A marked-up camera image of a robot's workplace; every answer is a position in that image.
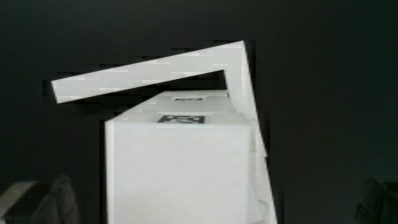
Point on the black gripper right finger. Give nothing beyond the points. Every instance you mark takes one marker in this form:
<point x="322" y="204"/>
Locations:
<point x="377" y="207"/>

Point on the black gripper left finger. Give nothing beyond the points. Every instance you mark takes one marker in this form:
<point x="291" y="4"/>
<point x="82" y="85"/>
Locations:
<point x="39" y="202"/>

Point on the white cabinet box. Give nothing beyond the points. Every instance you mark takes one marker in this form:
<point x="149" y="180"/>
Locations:
<point x="183" y="107"/>

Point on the small white block part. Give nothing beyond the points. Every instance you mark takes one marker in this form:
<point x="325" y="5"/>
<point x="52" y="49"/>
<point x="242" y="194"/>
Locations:
<point x="178" y="171"/>

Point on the white front fence rail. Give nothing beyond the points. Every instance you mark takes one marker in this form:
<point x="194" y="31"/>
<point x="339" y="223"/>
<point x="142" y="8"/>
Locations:
<point x="140" y="74"/>

